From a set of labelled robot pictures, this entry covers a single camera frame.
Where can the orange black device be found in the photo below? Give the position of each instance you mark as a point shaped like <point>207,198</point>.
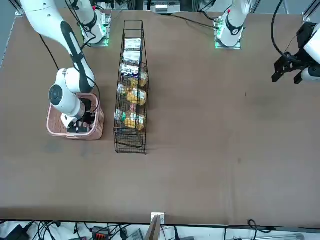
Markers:
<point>100,233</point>

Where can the white power strip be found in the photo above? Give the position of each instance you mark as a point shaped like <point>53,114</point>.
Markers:
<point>161,7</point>

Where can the black power adapter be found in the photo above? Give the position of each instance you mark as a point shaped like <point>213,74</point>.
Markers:
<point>16,232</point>

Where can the grey foot pedal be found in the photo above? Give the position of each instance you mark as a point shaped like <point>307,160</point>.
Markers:
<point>137,235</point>

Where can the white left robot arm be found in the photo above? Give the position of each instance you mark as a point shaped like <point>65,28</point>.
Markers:
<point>233,27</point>

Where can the metal rod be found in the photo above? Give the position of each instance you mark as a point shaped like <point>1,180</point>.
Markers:
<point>270,236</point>

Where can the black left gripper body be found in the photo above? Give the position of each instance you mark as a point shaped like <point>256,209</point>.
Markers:
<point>298,61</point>

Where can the aluminium upright post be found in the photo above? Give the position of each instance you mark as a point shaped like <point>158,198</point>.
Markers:
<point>156,225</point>

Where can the left wrist black box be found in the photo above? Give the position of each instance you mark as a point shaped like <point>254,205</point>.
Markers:
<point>306,32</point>

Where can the pink plastic basket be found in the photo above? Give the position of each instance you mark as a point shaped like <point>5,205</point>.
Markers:
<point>98,130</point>

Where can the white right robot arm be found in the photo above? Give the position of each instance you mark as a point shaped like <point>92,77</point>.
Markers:
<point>63,100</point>

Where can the aluminium profile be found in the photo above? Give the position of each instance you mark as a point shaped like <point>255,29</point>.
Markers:
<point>19,8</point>
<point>310,11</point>

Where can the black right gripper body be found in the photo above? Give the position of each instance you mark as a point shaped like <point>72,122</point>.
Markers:
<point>87,117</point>

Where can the wrist camera black bracket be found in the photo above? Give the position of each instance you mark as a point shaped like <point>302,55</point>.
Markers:
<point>77,129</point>

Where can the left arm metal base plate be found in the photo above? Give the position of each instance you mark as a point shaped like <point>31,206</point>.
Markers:
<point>237,47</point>

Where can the yellow drink bottle white cap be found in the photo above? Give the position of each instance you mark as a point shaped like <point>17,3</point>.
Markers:
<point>135,122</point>
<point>136,96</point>
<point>143,79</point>

